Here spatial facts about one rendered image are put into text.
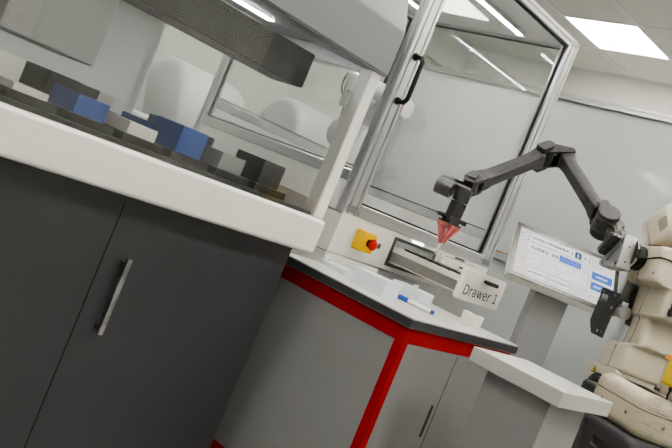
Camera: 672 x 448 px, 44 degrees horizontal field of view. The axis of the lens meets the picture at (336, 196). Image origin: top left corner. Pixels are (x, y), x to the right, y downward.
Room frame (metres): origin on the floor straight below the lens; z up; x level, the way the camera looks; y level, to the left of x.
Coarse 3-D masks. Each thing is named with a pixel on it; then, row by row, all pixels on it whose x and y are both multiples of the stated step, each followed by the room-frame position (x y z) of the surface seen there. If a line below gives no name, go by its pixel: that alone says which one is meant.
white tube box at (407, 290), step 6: (396, 282) 2.83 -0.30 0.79; (402, 282) 2.84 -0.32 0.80; (402, 288) 2.80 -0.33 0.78; (408, 288) 2.79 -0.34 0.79; (414, 288) 2.80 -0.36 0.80; (402, 294) 2.80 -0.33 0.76; (408, 294) 2.78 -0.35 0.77; (414, 294) 2.77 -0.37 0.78; (420, 294) 2.76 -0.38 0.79; (426, 294) 2.78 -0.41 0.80; (414, 300) 2.76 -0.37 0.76; (420, 300) 2.77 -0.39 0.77; (426, 300) 2.79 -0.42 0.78
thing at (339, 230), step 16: (336, 224) 2.83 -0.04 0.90; (352, 224) 2.88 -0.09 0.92; (368, 224) 2.94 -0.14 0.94; (320, 240) 2.86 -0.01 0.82; (336, 240) 2.85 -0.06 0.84; (352, 240) 2.91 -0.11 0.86; (384, 240) 3.03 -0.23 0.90; (400, 240) 3.10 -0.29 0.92; (416, 240) 3.17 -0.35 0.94; (352, 256) 2.93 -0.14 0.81; (368, 256) 2.99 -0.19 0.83; (384, 256) 3.06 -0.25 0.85; (432, 256) 3.28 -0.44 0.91; (448, 256) 3.35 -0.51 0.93; (400, 272) 3.16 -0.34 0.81; (480, 272) 3.55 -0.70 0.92
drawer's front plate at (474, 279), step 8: (464, 272) 2.85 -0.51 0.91; (472, 272) 2.87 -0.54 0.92; (464, 280) 2.85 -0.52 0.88; (472, 280) 2.89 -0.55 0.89; (480, 280) 2.92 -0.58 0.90; (488, 280) 2.96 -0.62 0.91; (496, 280) 3.00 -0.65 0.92; (456, 288) 2.85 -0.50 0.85; (472, 288) 2.90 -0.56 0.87; (480, 288) 2.94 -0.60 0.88; (488, 288) 2.98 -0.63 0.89; (496, 288) 3.02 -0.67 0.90; (504, 288) 3.06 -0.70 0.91; (456, 296) 2.85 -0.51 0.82; (464, 296) 2.88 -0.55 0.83; (480, 304) 2.97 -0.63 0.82; (488, 304) 3.01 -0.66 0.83; (496, 304) 3.05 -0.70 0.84
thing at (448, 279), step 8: (400, 248) 3.14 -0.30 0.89; (392, 256) 3.08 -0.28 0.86; (400, 256) 3.05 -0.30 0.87; (408, 256) 3.04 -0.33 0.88; (416, 256) 3.01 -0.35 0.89; (400, 264) 3.05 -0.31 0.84; (408, 264) 3.02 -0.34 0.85; (416, 264) 3.00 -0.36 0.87; (424, 264) 2.98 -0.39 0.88; (432, 264) 2.96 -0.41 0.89; (416, 272) 2.99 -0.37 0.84; (424, 272) 2.97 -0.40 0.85; (432, 272) 2.95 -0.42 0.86; (440, 272) 2.93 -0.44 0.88; (448, 272) 2.91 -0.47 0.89; (432, 280) 2.94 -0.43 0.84; (440, 280) 2.92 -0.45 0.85; (448, 280) 2.90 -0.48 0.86; (456, 280) 2.88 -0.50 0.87; (448, 288) 2.89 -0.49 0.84
